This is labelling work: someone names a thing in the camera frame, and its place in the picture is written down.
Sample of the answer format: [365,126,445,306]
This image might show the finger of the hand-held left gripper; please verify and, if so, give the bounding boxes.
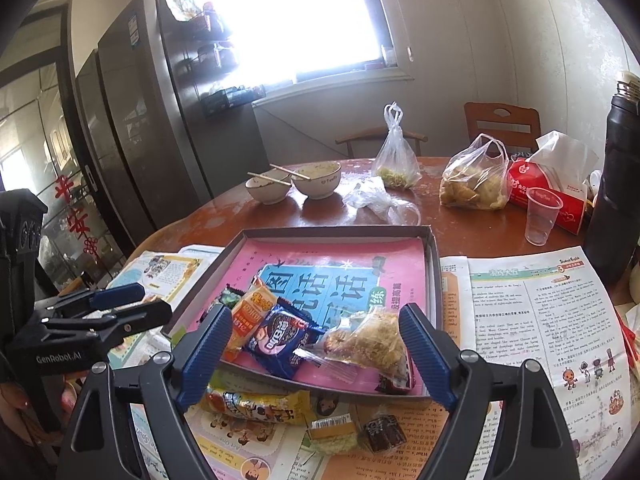
[40,301,172,348]
[42,282,147,321]

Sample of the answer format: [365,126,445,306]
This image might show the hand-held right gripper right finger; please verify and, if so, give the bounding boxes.
[399,304,581,480]

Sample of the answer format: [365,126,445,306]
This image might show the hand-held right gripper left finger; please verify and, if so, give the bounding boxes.
[60,302,235,480]

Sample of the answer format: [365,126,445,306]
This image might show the shallow cardboard box tray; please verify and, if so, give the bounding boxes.
[161,226,442,400]

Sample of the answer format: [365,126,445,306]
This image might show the clear flaky pastry packet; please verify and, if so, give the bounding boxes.
[347,309,413,381]

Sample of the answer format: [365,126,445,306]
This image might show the orange rice cracker packet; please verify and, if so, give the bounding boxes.
[224,279,279,362]

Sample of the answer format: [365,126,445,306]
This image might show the blue cookie packet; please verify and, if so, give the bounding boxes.
[244,304,327,380]

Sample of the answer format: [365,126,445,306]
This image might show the clear brown pastry packet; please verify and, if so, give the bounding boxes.
[320,329,362,359]

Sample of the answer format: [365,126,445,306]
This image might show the person's left hand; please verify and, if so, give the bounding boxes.
[0,381,32,441]

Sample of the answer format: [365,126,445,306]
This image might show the colourful illustrated newspaper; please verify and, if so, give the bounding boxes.
[107,245,451,480]

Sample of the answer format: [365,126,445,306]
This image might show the green triangular snack packet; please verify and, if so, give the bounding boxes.
[214,284,247,312]

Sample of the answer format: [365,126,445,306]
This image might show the yellow crinkled snack packet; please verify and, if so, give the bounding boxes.
[205,384,322,428]

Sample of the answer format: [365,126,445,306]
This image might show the dark brown snack packet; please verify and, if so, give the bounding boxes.
[361,411,407,454]

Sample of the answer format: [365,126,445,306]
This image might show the white text newspaper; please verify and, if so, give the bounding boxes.
[440,246,633,480]

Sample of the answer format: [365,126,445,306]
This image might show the small yellow cake packet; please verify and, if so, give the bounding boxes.
[306,411,362,456]

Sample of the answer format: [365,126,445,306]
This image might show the pink and blue book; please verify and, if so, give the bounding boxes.
[187,239,428,396]

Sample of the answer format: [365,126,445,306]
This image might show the glass door with red decal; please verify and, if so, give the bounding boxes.
[0,60,118,293]

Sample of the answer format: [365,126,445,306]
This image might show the grey refrigerator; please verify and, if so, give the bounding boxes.
[75,0,271,248]

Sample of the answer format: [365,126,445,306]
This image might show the crumpled clear plastic bag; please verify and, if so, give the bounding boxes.
[344,177,420,226]

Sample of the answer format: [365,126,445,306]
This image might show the cream ceramic bowl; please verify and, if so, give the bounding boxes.
[245,176,292,206]
[291,161,342,201]

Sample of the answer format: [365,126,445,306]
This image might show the plastic bag of pastries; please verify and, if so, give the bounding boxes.
[439,133,511,211]

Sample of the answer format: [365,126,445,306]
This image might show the clear plastic cup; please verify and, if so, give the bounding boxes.
[525,187,564,247]

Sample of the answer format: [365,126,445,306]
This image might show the wooden chopsticks pair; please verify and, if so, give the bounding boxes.
[247,170,292,184]
[270,163,314,181]

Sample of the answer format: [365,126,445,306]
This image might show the knotted clear plastic bag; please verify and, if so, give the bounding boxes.
[372,102,422,189]

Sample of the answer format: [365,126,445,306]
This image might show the red tissue box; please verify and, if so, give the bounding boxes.
[507,130,601,236]

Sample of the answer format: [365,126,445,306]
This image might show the curved wooden chair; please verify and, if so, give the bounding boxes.
[336,127,429,159]

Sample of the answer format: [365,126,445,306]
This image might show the wooden chair with cutout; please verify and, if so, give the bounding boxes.
[464,102,542,158]

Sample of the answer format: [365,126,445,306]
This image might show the black thermos bottle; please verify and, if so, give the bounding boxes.
[584,72,640,271]

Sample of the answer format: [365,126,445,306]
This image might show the fridge side storage rack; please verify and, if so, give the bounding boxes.
[160,0,268,118]

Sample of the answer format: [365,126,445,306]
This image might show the window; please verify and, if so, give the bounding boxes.
[220,0,416,88]

